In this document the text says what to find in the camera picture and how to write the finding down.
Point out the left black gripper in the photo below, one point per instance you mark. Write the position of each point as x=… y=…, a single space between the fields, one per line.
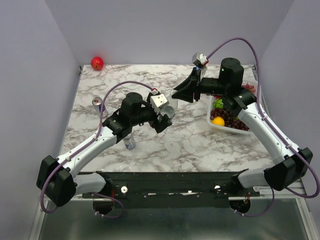
x=159 y=126

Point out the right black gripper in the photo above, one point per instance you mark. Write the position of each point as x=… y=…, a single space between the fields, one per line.
x=195 y=84

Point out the green label water bottle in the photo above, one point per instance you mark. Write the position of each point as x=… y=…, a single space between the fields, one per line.
x=171 y=108

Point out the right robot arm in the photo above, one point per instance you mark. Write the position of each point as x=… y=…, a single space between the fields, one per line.
x=290 y=161

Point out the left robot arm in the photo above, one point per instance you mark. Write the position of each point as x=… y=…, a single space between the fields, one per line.
x=60 y=179

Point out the green striped ball fruit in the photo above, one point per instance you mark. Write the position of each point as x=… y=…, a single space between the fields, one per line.
x=218 y=104

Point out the tilted silver drink can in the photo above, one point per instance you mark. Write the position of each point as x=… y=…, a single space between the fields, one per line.
x=129 y=141

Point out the orange fruit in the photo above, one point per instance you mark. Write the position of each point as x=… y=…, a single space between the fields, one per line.
x=219 y=121

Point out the dark purple grape bunch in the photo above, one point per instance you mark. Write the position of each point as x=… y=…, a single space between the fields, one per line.
x=229 y=119

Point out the red grape bunch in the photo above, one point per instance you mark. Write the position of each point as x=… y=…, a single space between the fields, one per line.
x=250 y=88

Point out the white plastic fruit basket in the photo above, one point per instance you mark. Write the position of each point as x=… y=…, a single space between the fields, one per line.
x=223 y=128

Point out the upright red bull can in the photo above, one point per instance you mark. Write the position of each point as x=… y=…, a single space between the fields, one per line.
x=99 y=106

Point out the red apple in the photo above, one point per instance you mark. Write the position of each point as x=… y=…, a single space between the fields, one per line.
x=97 y=63

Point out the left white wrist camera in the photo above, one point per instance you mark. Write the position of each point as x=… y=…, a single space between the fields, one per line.
x=158 y=102

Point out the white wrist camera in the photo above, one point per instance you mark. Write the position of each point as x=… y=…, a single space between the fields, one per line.
x=200 y=61
x=158 y=102

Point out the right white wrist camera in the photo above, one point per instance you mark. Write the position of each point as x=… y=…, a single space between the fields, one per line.
x=200 y=61

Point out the black mounting base rail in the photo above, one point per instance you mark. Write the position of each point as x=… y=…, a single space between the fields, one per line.
x=168 y=190

